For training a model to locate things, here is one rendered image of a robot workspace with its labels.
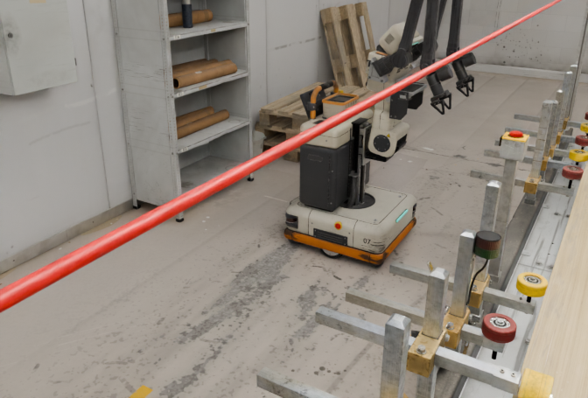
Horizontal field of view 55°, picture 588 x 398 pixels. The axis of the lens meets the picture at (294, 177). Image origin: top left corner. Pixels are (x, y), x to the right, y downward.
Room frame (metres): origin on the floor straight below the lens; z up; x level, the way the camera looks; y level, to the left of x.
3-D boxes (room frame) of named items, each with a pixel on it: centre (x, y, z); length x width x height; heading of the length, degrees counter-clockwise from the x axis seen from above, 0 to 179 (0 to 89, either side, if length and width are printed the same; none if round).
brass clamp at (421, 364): (1.02, -0.30, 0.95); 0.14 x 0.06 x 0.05; 150
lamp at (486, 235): (1.23, -0.48, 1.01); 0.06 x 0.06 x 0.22; 60
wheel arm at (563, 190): (2.33, -1.01, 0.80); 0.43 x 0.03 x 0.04; 60
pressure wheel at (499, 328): (1.17, -0.51, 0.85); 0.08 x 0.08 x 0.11
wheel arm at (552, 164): (2.54, -1.13, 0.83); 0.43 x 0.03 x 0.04; 60
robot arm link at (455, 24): (3.23, -0.89, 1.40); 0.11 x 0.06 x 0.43; 150
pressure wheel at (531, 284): (1.36, -0.67, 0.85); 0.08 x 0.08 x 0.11
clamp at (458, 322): (1.24, -0.43, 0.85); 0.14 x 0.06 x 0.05; 150
